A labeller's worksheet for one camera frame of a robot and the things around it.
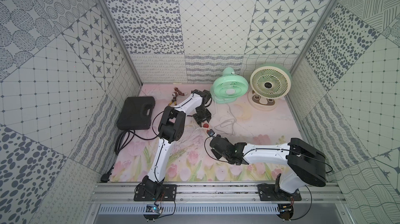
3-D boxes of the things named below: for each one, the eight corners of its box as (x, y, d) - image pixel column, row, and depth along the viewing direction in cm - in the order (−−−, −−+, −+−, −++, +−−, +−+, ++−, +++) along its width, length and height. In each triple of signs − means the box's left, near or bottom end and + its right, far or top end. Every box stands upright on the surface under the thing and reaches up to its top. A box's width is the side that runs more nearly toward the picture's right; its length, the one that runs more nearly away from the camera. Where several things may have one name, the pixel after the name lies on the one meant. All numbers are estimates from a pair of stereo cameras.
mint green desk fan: (211, 110, 107) (212, 83, 87) (210, 92, 118) (211, 65, 97) (240, 110, 107) (249, 83, 87) (237, 92, 118) (244, 65, 97)
